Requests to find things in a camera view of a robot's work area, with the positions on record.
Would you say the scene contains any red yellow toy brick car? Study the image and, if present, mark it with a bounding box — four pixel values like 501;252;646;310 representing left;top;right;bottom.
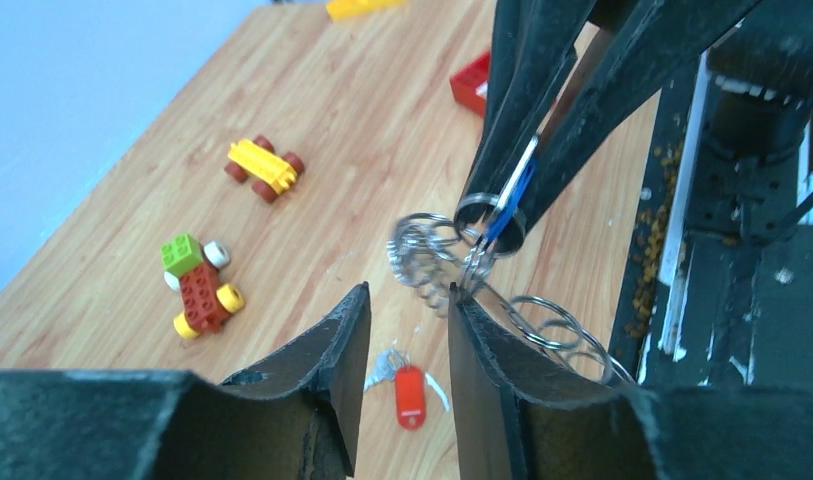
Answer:
160;233;246;340

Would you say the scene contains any red window brick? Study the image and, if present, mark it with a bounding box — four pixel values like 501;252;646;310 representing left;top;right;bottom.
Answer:
449;50;491;118

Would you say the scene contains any yellow brown toy brick car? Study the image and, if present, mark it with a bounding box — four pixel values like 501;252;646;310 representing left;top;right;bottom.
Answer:
224;135;305;203

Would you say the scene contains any red key tag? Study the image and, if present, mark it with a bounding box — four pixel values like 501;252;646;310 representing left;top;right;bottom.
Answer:
363;349;452;431

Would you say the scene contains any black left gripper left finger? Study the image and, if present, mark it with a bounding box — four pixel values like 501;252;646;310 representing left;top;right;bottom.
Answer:
0;283;372;479

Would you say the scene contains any blue key tag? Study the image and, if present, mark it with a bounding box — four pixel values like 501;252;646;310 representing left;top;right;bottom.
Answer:
484;135;539;255

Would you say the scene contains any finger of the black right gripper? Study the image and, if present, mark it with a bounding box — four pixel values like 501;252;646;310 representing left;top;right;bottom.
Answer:
462;1;596;196
519;1;757;228

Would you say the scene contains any yellow triangular brick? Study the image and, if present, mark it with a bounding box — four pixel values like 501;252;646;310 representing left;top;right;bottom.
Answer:
326;0;406;22

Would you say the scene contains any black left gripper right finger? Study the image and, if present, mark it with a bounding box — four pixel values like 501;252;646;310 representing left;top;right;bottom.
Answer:
448;289;813;479

